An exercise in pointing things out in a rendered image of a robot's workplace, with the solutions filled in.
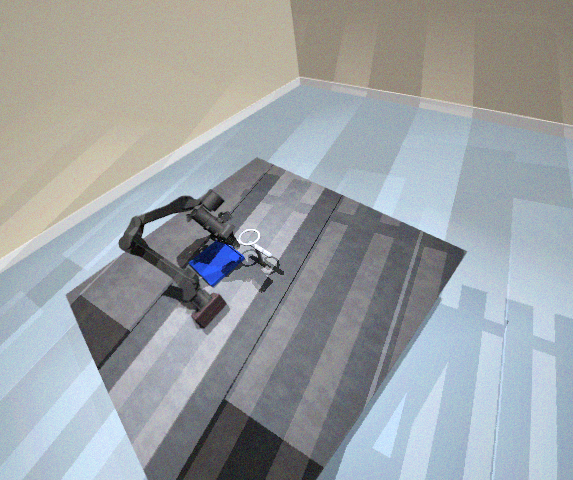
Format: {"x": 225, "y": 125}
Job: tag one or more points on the blue tray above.
{"x": 216, "y": 261}

